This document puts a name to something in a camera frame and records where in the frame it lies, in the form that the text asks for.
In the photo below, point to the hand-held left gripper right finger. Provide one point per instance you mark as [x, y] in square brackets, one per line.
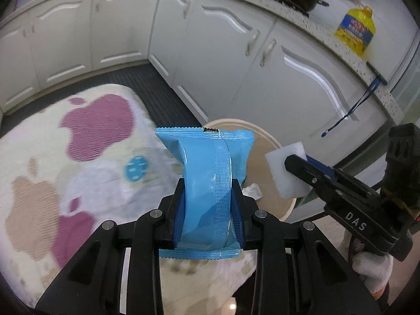
[237, 224]

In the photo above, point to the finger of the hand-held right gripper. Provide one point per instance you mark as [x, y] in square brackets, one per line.
[311, 178]
[323, 167]

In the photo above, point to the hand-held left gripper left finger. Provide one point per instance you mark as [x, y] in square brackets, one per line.
[178, 220]

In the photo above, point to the white foam block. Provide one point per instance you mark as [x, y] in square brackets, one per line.
[282, 167]

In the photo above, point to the white tissue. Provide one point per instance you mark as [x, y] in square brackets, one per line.
[252, 192]

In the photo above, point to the blue snack packet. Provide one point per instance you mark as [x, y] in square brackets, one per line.
[203, 177]

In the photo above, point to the beige plastic bin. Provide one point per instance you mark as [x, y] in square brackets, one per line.
[259, 170]

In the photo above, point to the person's right hand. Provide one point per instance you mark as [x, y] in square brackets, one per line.
[370, 265]

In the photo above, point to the apple print blanket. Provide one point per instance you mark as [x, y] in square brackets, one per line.
[98, 121]

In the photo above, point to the yellow cooking oil bottle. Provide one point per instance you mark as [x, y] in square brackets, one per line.
[356, 29]

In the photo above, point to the white kitchen cabinets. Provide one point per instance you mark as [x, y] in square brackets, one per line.
[229, 55]

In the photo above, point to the gas stove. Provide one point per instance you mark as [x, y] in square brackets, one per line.
[292, 3]

